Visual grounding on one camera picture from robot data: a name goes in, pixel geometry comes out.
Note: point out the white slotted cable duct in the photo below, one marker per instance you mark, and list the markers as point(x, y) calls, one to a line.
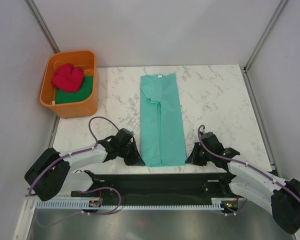
point(95, 204)

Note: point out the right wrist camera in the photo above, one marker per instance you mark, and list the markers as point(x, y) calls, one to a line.
point(211, 141)

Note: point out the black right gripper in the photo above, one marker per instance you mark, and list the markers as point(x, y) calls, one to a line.
point(193, 158)

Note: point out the aluminium frame post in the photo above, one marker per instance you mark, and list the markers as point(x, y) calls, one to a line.
point(266, 32)
point(42, 25)

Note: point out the left aluminium frame post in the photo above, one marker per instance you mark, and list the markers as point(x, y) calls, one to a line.
point(42, 25)

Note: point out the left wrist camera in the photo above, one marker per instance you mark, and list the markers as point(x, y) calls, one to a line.
point(123, 137)

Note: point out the right aluminium frame post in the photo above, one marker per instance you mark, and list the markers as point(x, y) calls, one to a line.
point(266, 32)

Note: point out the red t shirt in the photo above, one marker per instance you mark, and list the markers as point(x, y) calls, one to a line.
point(68, 78)

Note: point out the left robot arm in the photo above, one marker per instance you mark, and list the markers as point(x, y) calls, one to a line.
point(54, 172)

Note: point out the orange plastic bin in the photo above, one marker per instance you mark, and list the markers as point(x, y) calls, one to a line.
point(85, 59)

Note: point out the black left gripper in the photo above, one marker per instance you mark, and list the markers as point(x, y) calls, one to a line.
point(135, 159)

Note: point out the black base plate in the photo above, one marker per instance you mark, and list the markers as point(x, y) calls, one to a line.
point(160, 189)

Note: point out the green t shirt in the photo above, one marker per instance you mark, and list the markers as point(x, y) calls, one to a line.
point(82, 94)

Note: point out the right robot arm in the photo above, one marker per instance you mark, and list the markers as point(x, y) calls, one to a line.
point(278, 196)

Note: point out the teal t shirt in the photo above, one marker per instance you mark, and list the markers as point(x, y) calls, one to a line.
point(162, 139)

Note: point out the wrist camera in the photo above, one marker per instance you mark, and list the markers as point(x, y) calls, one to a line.
point(123, 137)
point(211, 141)

